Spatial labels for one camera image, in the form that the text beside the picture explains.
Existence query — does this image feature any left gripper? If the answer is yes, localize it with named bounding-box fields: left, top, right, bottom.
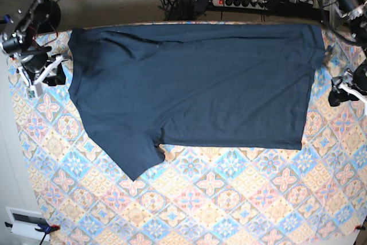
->
left=328, top=61, right=366, bottom=107

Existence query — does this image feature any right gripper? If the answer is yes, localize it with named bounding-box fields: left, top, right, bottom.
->
left=15, top=46, right=67, bottom=87

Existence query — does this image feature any dark blue t-shirt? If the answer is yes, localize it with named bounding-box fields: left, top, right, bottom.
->
left=68, top=24, right=325, bottom=180

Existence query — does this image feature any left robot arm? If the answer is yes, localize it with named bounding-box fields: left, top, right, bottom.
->
left=318, top=0, right=366, bottom=107

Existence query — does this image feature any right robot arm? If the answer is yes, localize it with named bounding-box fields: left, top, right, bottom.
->
left=1, top=0, right=66, bottom=88

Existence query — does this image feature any black round stool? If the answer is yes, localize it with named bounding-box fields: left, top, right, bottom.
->
left=33, top=0, right=61, bottom=34

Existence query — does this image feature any white power strip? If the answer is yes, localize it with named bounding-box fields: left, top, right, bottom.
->
left=212, top=0, right=267, bottom=10

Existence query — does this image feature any red clamp bottom right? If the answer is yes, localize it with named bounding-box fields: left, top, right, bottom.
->
left=355, top=225, right=366, bottom=231

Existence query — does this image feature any white floor vent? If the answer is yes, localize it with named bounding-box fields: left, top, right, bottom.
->
left=5, top=207, right=47, bottom=244

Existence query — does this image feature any blue clamp bottom left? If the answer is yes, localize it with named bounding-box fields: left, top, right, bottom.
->
left=5, top=222, right=60, bottom=235

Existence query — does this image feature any patterned tablecloth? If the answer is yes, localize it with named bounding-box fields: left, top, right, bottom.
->
left=4, top=32, right=366, bottom=244

